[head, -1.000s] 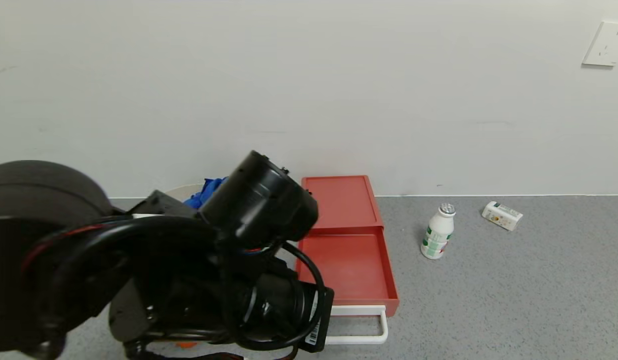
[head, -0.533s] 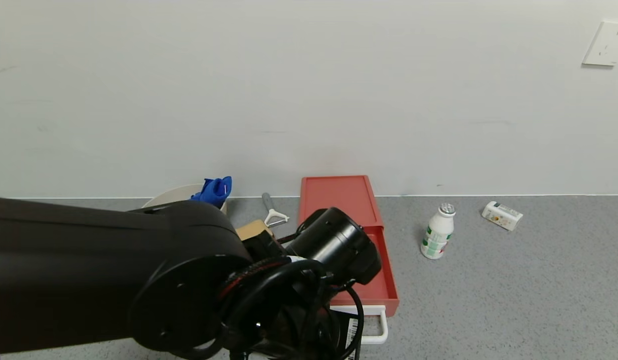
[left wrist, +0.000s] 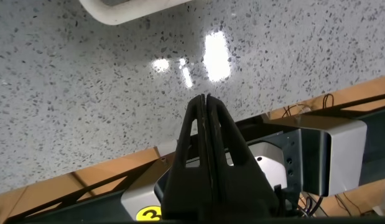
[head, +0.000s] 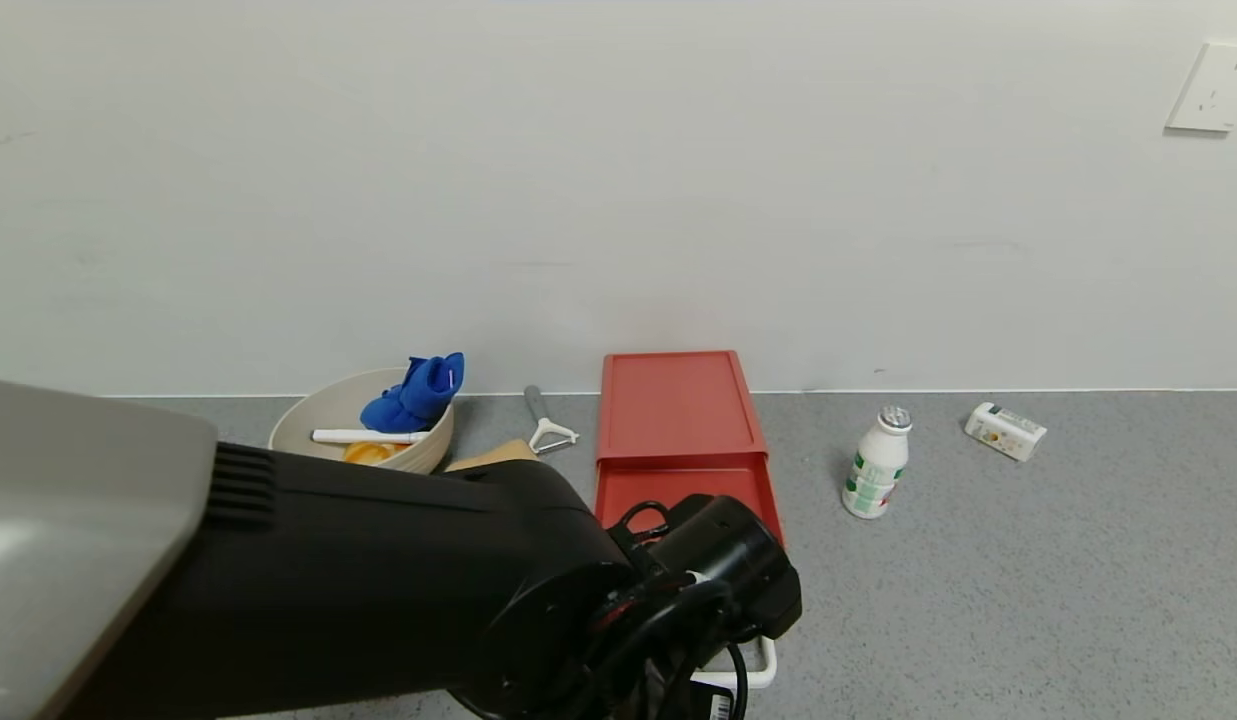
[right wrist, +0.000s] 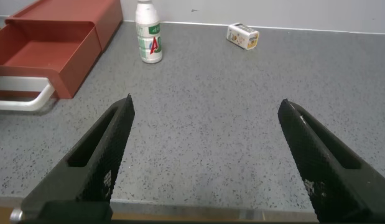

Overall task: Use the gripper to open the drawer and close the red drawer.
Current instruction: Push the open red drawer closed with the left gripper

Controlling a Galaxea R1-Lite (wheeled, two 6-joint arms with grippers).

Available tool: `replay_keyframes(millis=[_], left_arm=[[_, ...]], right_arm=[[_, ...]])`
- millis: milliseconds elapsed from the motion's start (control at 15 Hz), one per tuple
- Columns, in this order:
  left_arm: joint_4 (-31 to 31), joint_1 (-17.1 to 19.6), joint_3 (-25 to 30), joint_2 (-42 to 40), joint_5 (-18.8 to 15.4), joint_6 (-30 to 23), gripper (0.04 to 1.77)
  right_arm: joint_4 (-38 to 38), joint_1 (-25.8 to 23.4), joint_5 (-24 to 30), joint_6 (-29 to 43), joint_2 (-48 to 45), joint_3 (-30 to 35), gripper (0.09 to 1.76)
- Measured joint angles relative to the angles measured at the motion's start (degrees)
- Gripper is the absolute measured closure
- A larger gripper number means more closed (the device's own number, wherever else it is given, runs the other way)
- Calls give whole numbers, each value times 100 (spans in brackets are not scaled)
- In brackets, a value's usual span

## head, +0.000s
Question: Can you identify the brown toast slice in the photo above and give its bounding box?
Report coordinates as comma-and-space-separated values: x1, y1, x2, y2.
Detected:
443, 440, 539, 473

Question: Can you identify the white marker pen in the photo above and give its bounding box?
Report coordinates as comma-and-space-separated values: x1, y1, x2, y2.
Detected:
312, 429, 431, 445

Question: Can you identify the small white carton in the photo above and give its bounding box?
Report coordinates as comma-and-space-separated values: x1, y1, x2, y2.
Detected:
965, 402, 1047, 462

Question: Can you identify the grey white peeler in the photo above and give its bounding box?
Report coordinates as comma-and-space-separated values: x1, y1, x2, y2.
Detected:
524, 386, 580, 455

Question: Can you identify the blue cloth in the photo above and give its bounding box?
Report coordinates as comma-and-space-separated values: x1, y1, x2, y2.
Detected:
361, 352, 466, 434

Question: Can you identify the beige ribbed bowl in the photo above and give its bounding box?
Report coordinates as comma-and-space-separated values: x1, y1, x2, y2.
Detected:
268, 368, 456, 474

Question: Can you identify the red drawer box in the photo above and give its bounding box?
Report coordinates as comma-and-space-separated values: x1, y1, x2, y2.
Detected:
593, 452, 784, 691

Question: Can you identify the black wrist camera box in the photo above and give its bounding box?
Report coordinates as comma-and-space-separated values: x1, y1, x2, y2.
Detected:
690, 680, 739, 720

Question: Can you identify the white green yogurt bottle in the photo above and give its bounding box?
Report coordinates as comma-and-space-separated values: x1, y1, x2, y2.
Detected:
843, 405, 914, 519

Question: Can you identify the black wrist cable bundle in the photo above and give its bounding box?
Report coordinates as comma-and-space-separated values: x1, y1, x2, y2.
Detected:
578, 500, 749, 720

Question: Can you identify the white wall socket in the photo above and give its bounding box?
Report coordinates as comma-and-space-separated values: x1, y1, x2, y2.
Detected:
1166, 40, 1237, 133

